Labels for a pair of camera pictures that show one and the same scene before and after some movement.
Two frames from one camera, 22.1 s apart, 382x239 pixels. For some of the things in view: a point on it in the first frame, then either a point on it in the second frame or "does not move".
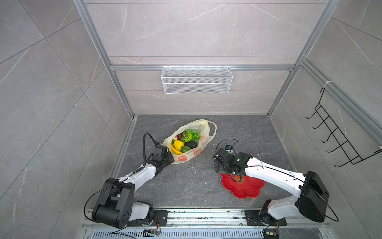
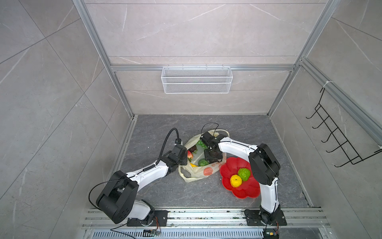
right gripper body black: x=221 y=169 → x=209 y=155
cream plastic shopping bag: x=187 y=139 → x=190 y=173
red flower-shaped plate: x=247 y=187 does not move
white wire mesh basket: x=196 y=79 does not move
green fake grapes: x=196 y=136 → x=201 y=143
